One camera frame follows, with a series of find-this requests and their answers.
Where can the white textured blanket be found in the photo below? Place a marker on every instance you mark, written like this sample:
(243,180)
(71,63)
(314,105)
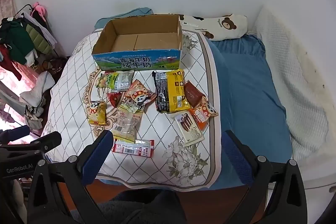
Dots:
(288,69)

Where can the red garment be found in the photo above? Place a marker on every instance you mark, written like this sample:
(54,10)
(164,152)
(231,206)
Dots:
(9,64)

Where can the olive padded vest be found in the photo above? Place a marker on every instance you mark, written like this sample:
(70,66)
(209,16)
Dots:
(39,39)

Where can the white diamond patterned quilt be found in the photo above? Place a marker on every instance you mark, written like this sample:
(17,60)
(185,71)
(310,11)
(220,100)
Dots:
(157,129)

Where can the black and yellow snack bag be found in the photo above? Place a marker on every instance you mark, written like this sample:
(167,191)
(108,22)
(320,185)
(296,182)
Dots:
(173,92)

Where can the white bear print pillow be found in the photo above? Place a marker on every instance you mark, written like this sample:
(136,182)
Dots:
(225,27)

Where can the blue bed sheet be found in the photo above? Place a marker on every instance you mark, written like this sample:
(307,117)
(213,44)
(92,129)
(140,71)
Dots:
(249,95)

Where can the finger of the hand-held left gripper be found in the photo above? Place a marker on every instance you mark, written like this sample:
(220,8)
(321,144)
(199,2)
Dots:
(18,132)
(47,141)

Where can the brown snack packet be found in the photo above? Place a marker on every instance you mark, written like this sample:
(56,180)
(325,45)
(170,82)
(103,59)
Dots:
(193,95)

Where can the orange panda snack packet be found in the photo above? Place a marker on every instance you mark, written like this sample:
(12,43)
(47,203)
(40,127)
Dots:
(139,94)
(203,113)

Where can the white chocolate biscuit box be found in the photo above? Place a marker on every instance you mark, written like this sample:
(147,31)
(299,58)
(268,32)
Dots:
(187,129)

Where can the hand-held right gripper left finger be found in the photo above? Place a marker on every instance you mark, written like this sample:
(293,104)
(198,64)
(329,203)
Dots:
(97,158)

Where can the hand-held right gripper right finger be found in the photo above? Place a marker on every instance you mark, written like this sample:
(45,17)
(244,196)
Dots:
(236,158)

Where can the blue folded towel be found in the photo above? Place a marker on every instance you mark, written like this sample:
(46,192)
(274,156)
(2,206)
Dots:
(136,12)

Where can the green and white snack packet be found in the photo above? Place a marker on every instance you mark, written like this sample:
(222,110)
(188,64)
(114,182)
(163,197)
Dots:
(118,81)

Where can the dark green garment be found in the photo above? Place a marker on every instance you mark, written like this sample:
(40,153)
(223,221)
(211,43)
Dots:
(15,40)

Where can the small red snack packet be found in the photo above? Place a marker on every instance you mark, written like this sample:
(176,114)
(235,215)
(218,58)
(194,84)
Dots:
(114,99)

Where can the cardboard box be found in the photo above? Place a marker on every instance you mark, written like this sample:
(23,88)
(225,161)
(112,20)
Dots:
(136,62)

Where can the person's leg in dark trousers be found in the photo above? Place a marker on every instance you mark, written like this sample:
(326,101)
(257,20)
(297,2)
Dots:
(141,208)

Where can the white cloth pile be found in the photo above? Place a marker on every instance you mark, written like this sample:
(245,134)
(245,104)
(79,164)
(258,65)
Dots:
(36,92)

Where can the yellow panda snack packet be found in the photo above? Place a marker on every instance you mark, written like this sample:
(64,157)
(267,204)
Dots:
(97,113)

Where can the pink patterned curtain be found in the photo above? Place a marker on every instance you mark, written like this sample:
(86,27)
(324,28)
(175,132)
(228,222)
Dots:
(6,5)

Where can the clear beige snack packet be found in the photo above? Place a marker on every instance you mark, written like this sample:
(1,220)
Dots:
(126,124)

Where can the red and white snack packet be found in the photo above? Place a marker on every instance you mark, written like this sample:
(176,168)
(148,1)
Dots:
(134,148)

